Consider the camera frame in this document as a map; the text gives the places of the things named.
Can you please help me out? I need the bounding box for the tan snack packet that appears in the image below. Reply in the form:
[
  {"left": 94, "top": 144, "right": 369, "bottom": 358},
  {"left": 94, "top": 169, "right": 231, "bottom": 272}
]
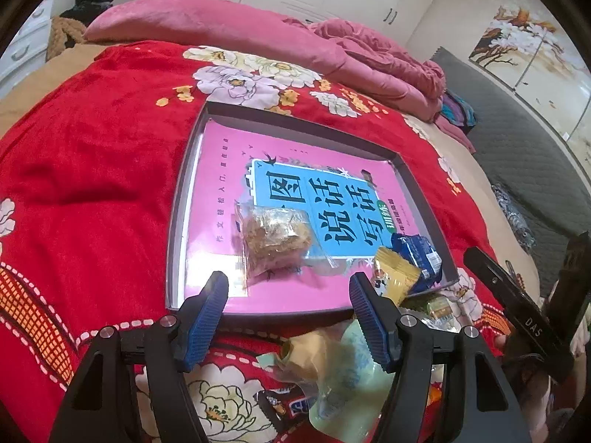
[{"left": 281, "top": 327, "right": 343, "bottom": 389}]

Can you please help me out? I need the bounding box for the clear cake snack packet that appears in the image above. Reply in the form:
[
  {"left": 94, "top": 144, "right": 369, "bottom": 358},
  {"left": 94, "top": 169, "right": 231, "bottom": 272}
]
[{"left": 235, "top": 203, "right": 334, "bottom": 296}]

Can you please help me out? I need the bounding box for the pink plush pillow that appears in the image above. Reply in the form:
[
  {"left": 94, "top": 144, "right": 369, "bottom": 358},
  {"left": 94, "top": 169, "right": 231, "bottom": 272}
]
[{"left": 83, "top": 0, "right": 324, "bottom": 56}]

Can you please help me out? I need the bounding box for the grey shallow tray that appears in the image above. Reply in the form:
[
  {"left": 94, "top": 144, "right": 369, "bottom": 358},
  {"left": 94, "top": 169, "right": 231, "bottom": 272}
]
[{"left": 165, "top": 100, "right": 460, "bottom": 312}]

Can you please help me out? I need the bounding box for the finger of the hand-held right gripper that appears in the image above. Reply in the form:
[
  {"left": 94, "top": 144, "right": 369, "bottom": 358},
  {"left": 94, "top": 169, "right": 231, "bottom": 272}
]
[{"left": 463, "top": 246, "right": 570, "bottom": 357}]

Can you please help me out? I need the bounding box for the grey quilted mat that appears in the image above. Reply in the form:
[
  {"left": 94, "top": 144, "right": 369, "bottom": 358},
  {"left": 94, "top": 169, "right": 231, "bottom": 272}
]
[{"left": 429, "top": 46, "right": 591, "bottom": 296}]

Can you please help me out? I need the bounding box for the grey patterned cloth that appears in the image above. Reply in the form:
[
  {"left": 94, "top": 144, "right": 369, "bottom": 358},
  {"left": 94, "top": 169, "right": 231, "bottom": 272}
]
[{"left": 490, "top": 183, "right": 536, "bottom": 252}]

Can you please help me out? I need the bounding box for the blue snack packet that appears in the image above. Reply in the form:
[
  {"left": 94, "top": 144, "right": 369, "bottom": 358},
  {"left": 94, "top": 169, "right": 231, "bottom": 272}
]
[{"left": 390, "top": 233, "right": 445, "bottom": 293}]

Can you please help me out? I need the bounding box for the flower print sliding door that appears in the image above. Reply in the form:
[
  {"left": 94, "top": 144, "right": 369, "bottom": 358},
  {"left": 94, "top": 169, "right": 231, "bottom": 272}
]
[{"left": 468, "top": 0, "right": 591, "bottom": 158}]

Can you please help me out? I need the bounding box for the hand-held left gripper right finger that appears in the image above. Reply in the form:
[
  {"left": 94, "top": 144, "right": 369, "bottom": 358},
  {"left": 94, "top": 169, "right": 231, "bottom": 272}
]
[{"left": 348, "top": 273, "right": 532, "bottom": 443}]

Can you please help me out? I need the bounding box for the colourful striped cloth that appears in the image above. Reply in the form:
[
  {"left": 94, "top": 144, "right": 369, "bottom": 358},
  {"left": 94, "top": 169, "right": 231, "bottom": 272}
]
[{"left": 438, "top": 90, "right": 478, "bottom": 132}]

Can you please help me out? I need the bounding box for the orange snack packet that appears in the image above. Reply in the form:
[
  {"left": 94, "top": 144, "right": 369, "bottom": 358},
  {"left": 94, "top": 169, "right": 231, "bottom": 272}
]
[{"left": 428, "top": 369, "right": 447, "bottom": 408}]

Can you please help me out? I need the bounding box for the black clothing pile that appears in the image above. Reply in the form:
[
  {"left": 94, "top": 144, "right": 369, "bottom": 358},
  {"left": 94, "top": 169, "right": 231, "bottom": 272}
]
[{"left": 60, "top": 0, "right": 115, "bottom": 21}]

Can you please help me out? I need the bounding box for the brown chocolate bar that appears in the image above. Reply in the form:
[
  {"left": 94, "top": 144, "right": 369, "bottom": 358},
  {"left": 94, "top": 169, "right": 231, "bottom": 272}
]
[{"left": 256, "top": 388, "right": 320, "bottom": 431}]

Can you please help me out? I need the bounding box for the gold snack packet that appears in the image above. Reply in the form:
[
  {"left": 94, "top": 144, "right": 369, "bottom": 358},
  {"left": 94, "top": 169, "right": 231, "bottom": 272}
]
[{"left": 372, "top": 247, "right": 423, "bottom": 308}]

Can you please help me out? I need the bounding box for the pink book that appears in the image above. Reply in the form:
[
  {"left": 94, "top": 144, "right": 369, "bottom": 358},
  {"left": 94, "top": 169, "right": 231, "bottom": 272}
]
[{"left": 182, "top": 117, "right": 445, "bottom": 308}]

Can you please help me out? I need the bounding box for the crumpled pink quilt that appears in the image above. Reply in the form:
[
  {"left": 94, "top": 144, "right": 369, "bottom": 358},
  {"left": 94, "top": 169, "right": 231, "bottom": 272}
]
[{"left": 281, "top": 16, "right": 476, "bottom": 153}]

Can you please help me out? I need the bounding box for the light green snack pouch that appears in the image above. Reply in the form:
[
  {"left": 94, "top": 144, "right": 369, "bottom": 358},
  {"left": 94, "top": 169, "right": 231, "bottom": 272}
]
[{"left": 307, "top": 318, "right": 398, "bottom": 435}]

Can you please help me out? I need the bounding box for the brown knitted cloth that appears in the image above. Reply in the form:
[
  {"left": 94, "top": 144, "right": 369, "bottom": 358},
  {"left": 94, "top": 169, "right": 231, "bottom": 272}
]
[{"left": 46, "top": 16, "right": 88, "bottom": 62}]

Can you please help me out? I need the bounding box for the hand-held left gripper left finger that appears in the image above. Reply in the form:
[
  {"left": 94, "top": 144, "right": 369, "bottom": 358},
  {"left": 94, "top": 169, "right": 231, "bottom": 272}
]
[{"left": 48, "top": 271, "right": 230, "bottom": 443}]

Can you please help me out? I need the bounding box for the white drawer cabinet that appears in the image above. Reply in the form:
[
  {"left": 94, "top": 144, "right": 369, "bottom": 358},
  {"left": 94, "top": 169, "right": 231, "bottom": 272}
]
[{"left": 0, "top": 0, "right": 58, "bottom": 97}]

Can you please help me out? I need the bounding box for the small green snack packet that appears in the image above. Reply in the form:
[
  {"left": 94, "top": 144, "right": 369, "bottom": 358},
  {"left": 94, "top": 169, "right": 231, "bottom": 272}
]
[{"left": 401, "top": 292, "right": 463, "bottom": 334}]

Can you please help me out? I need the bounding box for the person's right hand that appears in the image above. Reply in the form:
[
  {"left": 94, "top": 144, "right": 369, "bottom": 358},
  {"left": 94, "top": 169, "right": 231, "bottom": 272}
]
[{"left": 494, "top": 332, "right": 578, "bottom": 425}]

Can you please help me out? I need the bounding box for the red floral blanket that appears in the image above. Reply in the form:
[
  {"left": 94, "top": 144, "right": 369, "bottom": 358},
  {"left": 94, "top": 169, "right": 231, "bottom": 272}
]
[{"left": 0, "top": 41, "right": 546, "bottom": 443}]

